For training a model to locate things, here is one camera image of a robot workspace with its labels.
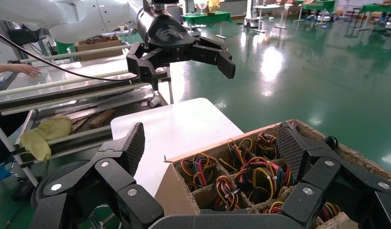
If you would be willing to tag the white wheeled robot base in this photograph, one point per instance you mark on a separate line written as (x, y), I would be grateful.
(252, 19)

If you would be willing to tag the green cloth table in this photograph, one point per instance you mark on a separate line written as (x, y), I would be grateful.
(378, 8)
(318, 4)
(208, 17)

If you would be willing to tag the white square table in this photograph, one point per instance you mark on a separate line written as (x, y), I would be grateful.
(176, 126)

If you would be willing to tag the metal rack with junk shelves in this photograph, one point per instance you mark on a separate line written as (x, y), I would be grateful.
(56, 94)

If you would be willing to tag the brown wood piece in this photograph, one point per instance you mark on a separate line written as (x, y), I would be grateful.
(102, 118)

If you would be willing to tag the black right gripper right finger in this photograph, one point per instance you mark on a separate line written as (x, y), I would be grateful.
(321, 177)

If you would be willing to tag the clear plastic sheet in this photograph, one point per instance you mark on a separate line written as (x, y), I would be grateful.
(87, 68)

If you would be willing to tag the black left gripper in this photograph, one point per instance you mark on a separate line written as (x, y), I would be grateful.
(163, 31)

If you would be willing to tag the white metal table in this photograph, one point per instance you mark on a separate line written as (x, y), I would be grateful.
(271, 7)

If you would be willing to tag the bare human hand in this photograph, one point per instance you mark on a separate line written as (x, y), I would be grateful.
(26, 69)

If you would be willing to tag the bare human forearm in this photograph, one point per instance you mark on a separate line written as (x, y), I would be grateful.
(0, 69)

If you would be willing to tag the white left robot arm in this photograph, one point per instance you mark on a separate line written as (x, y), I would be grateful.
(72, 15)

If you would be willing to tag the open cardboard box brown items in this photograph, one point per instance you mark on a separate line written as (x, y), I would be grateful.
(97, 50)

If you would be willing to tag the brown divided cardboard box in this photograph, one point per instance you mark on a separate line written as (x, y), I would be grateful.
(176, 196)

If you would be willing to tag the yellow cloth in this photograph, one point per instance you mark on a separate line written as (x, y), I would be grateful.
(46, 132)

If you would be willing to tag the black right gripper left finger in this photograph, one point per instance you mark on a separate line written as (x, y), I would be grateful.
(106, 177)

